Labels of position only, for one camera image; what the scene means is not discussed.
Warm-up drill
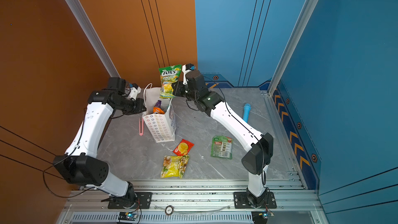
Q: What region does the aluminium rail frame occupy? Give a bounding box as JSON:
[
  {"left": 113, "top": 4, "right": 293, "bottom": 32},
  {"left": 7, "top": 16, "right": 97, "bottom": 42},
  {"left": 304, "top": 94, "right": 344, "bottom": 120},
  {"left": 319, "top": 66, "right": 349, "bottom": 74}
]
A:
[{"left": 58, "top": 174, "right": 328, "bottom": 224}]

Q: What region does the red yellow snack packet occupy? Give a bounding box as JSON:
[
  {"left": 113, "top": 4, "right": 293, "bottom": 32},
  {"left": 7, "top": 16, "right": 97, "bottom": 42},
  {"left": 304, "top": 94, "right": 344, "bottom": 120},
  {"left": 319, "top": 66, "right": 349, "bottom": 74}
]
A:
[{"left": 173, "top": 139, "right": 194, "bottom": 156}]

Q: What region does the green circuit board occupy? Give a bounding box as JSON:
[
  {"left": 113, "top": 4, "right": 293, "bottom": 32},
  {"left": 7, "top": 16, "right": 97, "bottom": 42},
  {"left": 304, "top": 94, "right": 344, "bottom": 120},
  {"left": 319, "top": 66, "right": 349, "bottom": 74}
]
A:
[
  {"left": 251, "top": 211, "right": 275, "bottom": 224},
  {"left": 118, "top": 212, "right": 139, "bottom": 224}
]

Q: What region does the blue cylinder tool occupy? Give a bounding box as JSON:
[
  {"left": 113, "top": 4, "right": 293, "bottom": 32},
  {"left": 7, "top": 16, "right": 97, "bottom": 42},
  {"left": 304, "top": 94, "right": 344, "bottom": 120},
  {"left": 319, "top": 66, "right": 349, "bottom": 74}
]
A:
[{"left": 243, "top": 103, "right": 251, "bottom": 123}]

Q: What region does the yellow snack bag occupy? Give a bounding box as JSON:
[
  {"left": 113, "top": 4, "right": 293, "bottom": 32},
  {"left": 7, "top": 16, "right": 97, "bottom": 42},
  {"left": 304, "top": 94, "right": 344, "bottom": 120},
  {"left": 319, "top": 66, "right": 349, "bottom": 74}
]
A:
[{"left": 160, "top": 155, "right": 190, "bottom": 178}]

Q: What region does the white paper bag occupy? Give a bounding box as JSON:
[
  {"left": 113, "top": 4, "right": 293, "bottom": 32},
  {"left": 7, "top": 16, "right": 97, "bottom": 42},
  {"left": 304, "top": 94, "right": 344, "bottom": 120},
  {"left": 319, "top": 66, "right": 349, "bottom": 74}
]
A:
[{"left": 143, "top": 83, "right": 176, "bottom": 143}]

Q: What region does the aluminium corner post right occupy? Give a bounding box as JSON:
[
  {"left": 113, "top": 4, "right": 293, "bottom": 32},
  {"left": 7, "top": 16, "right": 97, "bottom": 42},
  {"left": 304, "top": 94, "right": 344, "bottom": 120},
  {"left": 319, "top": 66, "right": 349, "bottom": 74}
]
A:
[{"left": 267, "top": 0, "right": 319, "bottom": 97}]

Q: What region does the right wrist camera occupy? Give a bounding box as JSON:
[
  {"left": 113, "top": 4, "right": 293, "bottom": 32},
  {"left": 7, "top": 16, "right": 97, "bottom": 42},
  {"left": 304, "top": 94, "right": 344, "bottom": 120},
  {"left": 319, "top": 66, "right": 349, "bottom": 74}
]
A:
[{"left": 181, "top": 63, "right": 195, "bottom": 85}]

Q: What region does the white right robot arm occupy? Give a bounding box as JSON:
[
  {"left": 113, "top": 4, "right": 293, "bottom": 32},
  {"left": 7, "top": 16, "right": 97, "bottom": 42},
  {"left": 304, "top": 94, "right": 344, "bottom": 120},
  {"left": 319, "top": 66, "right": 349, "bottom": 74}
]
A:
[{"left": 172, "top": 65, "right": 274, "bottom": 208}]

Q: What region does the aluminium corner post left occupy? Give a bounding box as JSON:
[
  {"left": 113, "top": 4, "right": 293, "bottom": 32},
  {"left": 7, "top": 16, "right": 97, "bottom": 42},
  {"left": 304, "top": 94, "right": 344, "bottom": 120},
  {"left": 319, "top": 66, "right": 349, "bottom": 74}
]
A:
[{"left": 65, "top": 0, "right": 120, "bottom": 77}]

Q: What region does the aluminium corner post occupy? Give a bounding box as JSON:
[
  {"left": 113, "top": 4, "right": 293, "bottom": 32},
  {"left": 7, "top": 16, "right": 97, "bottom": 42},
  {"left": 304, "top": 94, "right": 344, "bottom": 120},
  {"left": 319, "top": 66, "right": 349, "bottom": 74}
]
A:
[
  {"left": 267, "top": 0, "right": 319, "bottom": 97},
  {"left": 65, "top": 0, "right": 120, "bottom": 77}
]

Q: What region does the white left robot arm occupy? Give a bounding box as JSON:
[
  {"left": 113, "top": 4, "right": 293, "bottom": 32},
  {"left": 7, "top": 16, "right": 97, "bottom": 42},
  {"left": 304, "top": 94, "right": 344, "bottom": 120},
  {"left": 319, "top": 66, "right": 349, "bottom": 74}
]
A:
[{"left": 53, "top": 77, "right": 146, "bottom": 208}]

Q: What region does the green circuit board right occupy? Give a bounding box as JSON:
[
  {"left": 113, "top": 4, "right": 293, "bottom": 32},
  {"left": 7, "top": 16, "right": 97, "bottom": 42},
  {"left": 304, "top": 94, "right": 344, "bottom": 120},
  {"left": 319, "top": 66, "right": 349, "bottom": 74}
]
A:
[{"left": 251, "top": 211, "right": 275, "bottom": 224}]

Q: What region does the pink utility knife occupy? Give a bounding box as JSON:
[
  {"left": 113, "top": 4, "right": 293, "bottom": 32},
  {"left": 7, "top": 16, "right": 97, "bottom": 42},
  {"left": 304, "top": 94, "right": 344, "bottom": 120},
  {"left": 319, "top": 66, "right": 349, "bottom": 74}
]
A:
[{"left": 139, "top": 118, "right": 144, "bottom": 136}]

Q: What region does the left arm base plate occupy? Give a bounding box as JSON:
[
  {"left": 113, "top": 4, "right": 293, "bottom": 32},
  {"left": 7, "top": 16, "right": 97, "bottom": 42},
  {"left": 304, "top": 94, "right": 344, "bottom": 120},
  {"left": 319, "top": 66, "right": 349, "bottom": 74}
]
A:
[{"left": 101, "top": 192, "right": 152, "bottom": 209}]

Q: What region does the green white snack bag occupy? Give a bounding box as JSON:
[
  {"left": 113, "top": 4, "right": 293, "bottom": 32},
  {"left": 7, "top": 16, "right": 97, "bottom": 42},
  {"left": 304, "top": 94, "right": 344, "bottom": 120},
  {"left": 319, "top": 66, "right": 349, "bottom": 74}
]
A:
[{"left": 210, "top": 136, "right": 233, "bottom": 159}]

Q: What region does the green circuit board left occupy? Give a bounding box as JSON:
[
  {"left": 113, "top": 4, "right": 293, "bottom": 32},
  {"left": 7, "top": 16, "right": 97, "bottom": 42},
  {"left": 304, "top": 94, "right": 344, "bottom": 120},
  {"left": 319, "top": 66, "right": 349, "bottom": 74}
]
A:
[{"left": 118, "top": 212, "right": 139, "bottom": 224}]

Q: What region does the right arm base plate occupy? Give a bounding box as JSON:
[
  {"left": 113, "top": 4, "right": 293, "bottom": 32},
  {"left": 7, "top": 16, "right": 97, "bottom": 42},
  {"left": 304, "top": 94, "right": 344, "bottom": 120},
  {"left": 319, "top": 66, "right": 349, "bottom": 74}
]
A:
[{"left": 233, "top": 191, "right": 277, "bottom": 209}]

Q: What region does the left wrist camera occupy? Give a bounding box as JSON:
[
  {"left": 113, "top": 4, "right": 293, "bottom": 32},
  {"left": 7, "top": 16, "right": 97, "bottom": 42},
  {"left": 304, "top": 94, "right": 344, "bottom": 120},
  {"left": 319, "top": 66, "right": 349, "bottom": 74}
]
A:
[{"left": 128, "top": 84, "right": 142, "bottom": 100}]

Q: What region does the orange Fox's candy bag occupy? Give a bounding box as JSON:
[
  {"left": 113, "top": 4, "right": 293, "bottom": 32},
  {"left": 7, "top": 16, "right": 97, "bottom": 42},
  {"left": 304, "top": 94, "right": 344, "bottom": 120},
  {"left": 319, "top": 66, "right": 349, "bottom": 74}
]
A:
[{"left": 153, "top": 106, "right": 165, "bottom": 115}]

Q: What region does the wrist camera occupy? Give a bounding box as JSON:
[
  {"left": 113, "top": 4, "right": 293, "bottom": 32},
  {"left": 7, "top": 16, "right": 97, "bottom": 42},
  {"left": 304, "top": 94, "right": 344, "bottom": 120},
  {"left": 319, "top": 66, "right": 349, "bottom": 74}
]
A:
[
  {"left": 181, "top": 63, "right": 195, "bottom": 85},
  {"left": 128, "top": 84, "right": 142, "bottom": 100}
]

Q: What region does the purple Fox's bag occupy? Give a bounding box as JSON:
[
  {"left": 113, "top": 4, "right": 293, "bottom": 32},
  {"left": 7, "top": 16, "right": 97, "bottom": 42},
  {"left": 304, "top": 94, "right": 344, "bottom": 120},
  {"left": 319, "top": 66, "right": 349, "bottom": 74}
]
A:
[{"left": 155, "top": 100, "right": 162, "bottom": 108}]

